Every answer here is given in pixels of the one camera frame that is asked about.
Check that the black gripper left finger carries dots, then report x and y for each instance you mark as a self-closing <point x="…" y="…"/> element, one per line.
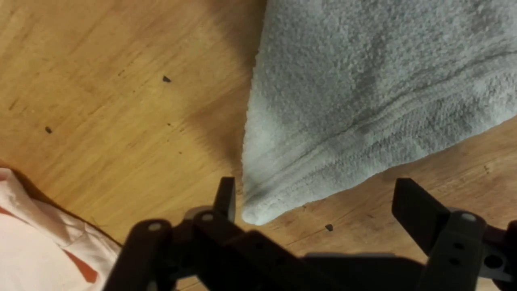
<point x="162" y="259"/>

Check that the white terry cloth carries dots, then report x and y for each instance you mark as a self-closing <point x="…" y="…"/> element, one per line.
<point x="377" y="81"/>

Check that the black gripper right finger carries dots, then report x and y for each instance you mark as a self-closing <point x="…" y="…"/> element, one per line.
<point x="457" y="252"/>

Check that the pink crumpled cloth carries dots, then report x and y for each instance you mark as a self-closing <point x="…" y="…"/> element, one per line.
<point x="37" y="252"/>

